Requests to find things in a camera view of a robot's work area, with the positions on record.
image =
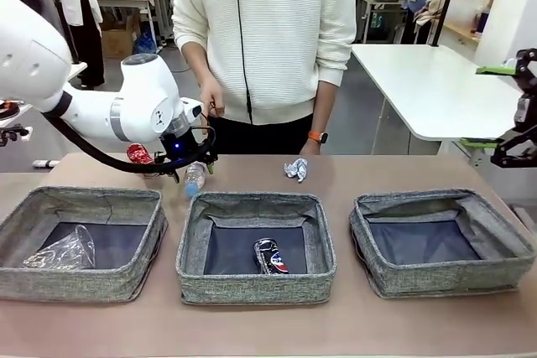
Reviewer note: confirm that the person's right forearm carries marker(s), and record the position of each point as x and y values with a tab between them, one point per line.
197	62

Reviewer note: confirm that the blue plastic bag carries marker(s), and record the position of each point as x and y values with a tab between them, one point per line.
144	45

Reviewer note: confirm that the brown cardboard box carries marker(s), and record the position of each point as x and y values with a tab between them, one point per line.
117	41

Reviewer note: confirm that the crushed dark blue soda can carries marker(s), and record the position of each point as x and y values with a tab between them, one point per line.
270	257

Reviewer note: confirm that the large white table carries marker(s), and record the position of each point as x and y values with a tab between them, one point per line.
419	81

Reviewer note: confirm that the person in white sweater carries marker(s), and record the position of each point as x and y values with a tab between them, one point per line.
285	31

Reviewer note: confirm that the orange wrist watch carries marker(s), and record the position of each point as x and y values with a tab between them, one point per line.
318	137

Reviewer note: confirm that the person's right hand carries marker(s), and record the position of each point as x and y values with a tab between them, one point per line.
212	96

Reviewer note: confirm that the small white bar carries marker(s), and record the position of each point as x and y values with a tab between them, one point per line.
45	163

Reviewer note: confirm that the person's left hand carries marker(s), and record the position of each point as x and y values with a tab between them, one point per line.
310	149

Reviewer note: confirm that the person's left forearm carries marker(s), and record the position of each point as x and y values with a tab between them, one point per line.
325	102

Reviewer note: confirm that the black trousers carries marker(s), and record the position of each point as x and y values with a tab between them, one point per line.
268	136

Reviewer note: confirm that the crumpled white paper ball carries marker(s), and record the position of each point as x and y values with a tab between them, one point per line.
295	169

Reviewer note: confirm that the white plastic bin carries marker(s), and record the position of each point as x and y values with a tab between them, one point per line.
467	10

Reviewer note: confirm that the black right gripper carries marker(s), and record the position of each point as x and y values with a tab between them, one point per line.
524	110

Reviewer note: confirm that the grey fabric basket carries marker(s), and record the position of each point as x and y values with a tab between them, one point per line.
444	280
256	286
75	282

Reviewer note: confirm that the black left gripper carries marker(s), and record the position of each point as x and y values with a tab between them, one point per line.
180	146

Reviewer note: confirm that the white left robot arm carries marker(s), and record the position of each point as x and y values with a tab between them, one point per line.
138	102

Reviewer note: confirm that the clear bottle with blue cap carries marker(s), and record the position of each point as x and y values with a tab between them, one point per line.
196	180

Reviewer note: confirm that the black clamp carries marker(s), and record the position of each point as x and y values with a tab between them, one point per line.
14	133

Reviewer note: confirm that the clear plastic container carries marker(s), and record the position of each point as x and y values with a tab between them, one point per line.
79	249

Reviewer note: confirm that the red soda can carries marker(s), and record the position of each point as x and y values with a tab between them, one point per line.
139	153

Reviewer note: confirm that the person in white coat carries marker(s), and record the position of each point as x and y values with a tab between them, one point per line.
86	18

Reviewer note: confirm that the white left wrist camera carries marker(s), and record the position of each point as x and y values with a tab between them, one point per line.
194	111

